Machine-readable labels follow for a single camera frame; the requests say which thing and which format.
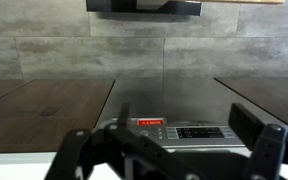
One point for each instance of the stainless steel dishwasher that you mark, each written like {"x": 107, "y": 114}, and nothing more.
{"x": 190, "y": 133}

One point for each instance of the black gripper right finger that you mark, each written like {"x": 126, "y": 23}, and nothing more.
{"x": 267, "y": 150}

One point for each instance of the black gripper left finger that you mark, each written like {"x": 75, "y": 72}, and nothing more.
{"x": 140, "y": 140}

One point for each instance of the light wood tabletop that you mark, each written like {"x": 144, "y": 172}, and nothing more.
{"x": 237, "y": 1}

